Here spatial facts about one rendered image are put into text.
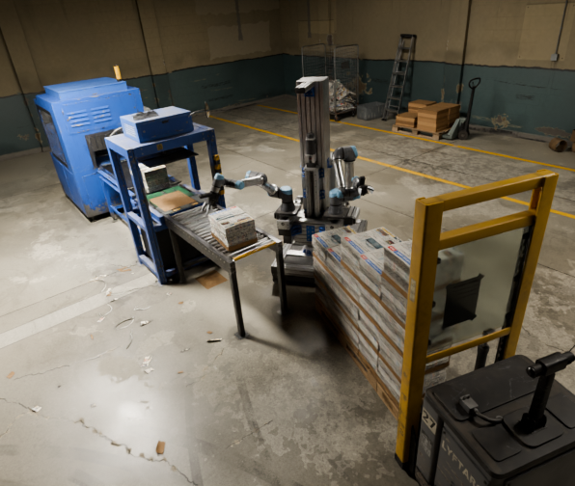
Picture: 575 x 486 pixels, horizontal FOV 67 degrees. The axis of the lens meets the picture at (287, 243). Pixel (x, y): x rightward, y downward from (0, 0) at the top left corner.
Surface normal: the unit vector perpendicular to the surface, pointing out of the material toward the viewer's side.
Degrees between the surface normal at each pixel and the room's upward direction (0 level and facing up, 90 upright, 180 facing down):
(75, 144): 90
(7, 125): 90
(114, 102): 90
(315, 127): 90
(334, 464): 0
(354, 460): 0
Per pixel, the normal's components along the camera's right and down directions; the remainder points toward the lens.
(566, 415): -0.07, -0.87
